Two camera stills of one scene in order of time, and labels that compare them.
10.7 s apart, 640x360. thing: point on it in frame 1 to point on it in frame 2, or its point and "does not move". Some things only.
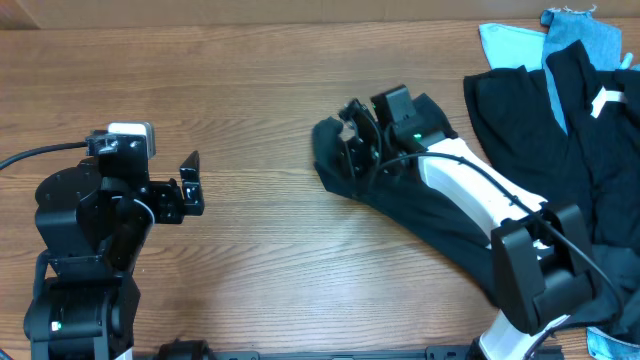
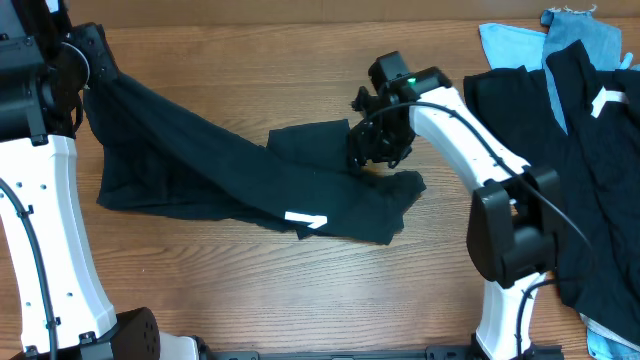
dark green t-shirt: x=407 y=195 to x=306 y=180
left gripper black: x=174 y=209 to x=93 y=43
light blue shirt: x=510 y=47 does not move
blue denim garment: x=565 y=26 does not move
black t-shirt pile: x=594 y=163 does not move
